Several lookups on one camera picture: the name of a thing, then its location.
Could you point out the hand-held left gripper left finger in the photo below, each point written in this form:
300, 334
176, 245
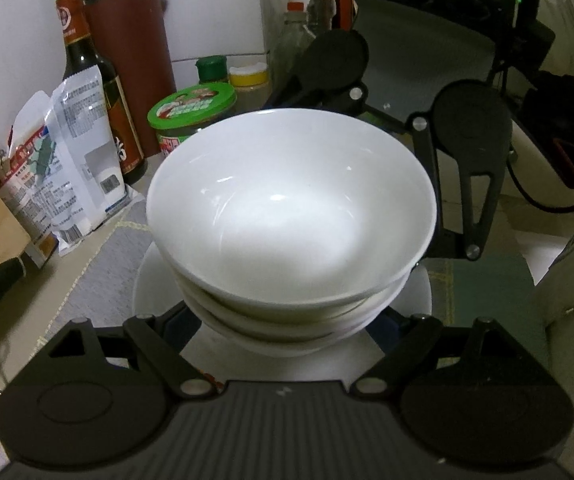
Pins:
157, 340

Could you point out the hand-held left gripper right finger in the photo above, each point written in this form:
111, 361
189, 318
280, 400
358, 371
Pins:
407, 345

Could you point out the white floral bowl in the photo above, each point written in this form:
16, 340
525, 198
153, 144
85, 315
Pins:
292, 210
247, 316

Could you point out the brown knife block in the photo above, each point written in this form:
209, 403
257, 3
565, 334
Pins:
132, 45

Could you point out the plain white bowl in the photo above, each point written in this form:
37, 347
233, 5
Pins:
287, 346

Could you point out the yellow lidded jar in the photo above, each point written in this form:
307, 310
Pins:
249, 77

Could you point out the grey teal patterned mat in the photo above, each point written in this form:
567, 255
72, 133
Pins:
102, 280

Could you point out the white plate fruit print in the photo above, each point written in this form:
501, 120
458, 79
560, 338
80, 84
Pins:
149, 290

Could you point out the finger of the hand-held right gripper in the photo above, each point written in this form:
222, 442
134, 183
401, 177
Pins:
469, 242
317, 96

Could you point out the red green printed packet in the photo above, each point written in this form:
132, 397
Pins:
32, 170

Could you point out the white printed packet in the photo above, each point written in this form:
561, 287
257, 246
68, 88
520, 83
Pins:
87, 130

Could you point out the dark soy sauce bottle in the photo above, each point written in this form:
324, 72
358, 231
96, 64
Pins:
87, 50

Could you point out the small green lidded bottle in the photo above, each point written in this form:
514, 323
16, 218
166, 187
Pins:
212, 67

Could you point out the green lidded jar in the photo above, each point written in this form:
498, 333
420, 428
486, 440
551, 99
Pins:
192, 107

